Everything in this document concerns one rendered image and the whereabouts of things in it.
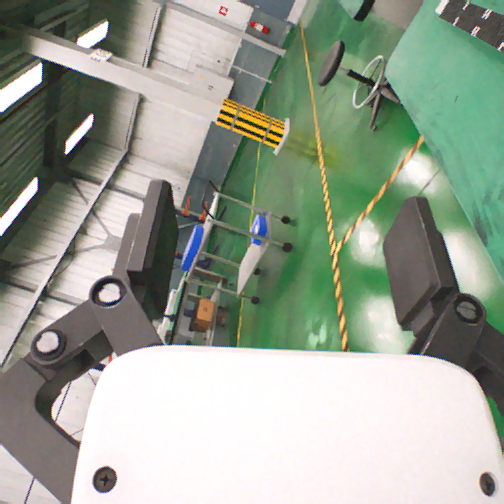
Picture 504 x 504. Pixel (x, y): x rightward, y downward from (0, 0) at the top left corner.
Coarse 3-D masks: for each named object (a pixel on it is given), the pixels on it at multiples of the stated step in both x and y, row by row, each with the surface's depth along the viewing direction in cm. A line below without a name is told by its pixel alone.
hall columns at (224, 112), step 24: (0, 24) 516; (24, 48) 518; (48, 48) 518; (72, 48) 542; (96, 72) 542; (120, 72) 541; (144, 72) 565; (168, 96) 564; (192, 96) 563; (216, 120) 586; (240, 120) 583; (264, 120) 591
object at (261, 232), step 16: (256, 208) 416; (208, 224) 381; (224, 224) 371; (256, 224) 413; (192, 240) 386; (256, 240) 403; (272, 240) 383; (192, 256) 412; (208, 256) 461; (256, 256) 406; (192, 272) 409; (240, 272) 457; (256, 272) 475; (240, 288) 429
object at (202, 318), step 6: (204, 300) 588; (198, 306) 583; (204, 306) 579; (210, 306) 584; (198, 312) 566; (204, 312) 571; (210, 312) 575; (198, 318) 559; (204, 318) 563; (210, 318) 567; (192, 324) 581; (198, 324) 568; (204, 324) 567; (198, 330) 577; (204, 330) 577
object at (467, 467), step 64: (128, 384) 9; (192, 384) 9; (256, 384) 9; (320, 384) 9; (384, 384) 9; (448, 384) 9; (128, 448) 8; (192, 448) 8; (256, 448) 8; (320, 448) 8; (384, 448) 8; (448, 448) 8
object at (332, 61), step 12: (336, 48) 257; (324, 60) 279; (336, 60) 252; (384, 60) 258; (324, 72) 269; (348, 72) 269; (324, 84) 267; (372, 84) 274; (384, 84) 273; (372, 96) 292; (384, 96) 280; (396, 96) 260; (372, 120) 284
